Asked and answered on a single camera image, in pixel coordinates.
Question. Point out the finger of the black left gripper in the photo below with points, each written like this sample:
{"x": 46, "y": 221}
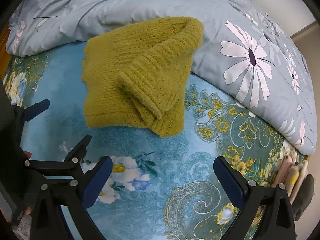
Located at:
{"x": 79, "y": 151}
{"x": 25, "y": 114}

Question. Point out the folded pink beige garment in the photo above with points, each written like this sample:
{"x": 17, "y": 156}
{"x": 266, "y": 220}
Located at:
{"x": 291, "y": 173}

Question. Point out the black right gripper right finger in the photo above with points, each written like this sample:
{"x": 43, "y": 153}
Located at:
{"x": 277, "y": 221}

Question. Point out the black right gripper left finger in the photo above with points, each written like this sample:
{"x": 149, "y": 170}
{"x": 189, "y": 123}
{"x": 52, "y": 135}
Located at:
{"x": 48, "y": 220}

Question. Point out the grey floral duvet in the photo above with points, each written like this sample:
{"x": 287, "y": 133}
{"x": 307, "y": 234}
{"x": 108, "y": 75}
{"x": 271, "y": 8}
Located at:
{"x": 244, "y": 52}

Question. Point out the person's left hand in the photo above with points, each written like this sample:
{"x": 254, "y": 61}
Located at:
{"x": 28, "y": 210}

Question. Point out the olive green knitted sweater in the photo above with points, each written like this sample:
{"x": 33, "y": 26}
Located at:
{"x": 136, "y": 75}

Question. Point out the folded dark grey garment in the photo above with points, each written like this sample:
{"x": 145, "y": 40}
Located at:
{"x": 303, "y": 197}

